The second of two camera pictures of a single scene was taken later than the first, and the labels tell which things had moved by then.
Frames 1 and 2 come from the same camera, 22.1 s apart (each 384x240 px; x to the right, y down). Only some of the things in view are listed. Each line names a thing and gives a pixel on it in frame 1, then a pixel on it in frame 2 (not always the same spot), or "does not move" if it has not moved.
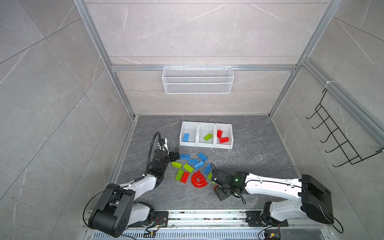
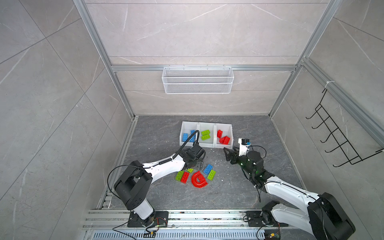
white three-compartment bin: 206,134 does not move
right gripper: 218,193 to 232,154
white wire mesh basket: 198,80 does not move
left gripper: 173,157 to 202,158
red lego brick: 219,133 does not move
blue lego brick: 186,137 does not move
